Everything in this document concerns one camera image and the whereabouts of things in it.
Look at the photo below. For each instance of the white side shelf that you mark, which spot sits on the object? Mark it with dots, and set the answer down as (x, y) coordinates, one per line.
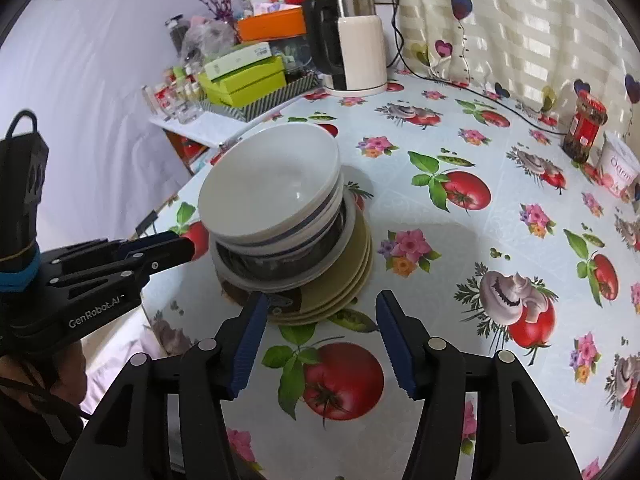
(210, 130)

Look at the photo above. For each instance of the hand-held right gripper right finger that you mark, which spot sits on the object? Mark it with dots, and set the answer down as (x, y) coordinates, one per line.
(397, 350)

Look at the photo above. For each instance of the white electric kettle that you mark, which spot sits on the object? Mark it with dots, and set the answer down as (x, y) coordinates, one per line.
(360, 50)

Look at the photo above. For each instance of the green box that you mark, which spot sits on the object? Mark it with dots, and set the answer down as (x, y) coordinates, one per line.
(250, 87)

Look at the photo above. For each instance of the person's left hand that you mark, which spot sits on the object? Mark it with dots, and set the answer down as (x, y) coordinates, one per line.
(70, 375)

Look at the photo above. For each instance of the floral vegetable print tablecloth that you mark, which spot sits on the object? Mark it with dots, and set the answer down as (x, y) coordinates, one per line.
(450, 240)

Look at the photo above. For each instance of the cream curtain with heart print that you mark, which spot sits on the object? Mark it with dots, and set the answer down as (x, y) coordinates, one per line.
(525, 20)

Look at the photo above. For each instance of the black binder clip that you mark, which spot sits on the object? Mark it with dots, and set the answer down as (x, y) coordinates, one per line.
(147, 222)

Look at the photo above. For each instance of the red label sauce jar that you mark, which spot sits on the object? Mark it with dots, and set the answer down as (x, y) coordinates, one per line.
(585, 130)

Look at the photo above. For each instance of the white kettle base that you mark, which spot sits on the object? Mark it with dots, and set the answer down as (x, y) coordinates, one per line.
(355, 92)

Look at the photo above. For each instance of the stainless steel bowl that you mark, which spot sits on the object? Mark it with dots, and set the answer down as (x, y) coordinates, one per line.
(300, 260)

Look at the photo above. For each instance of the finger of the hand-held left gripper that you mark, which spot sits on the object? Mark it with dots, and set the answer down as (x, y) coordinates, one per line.
(170, 255)
(150, 241)

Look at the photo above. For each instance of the clear glass jar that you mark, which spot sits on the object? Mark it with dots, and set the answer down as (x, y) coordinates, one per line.
(187, 112)

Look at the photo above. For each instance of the black white striped tray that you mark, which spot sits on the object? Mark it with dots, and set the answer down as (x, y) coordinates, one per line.
(270, 105)

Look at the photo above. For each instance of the orange box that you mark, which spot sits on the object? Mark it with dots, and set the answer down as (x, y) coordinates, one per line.
(270, 27)

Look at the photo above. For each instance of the white yogurt tub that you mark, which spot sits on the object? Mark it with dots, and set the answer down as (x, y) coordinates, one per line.
(617, 165)

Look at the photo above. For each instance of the beige plate with brown patch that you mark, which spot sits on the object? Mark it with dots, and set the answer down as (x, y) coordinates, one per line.
(345, 275)
(330, 316)

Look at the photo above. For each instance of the group of small bottles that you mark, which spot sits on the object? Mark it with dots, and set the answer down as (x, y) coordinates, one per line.
(170, 92)

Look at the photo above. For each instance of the dark glass bottle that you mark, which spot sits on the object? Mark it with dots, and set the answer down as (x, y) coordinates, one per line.
(176, 35)

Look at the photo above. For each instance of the white slim box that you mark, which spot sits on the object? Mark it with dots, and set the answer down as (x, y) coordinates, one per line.
(235, 60)

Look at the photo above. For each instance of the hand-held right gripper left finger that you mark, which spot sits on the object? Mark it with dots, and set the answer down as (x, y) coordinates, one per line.
(247, 350)

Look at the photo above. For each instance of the clear plastic bag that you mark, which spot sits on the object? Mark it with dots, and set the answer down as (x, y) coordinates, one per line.
(210, 37)

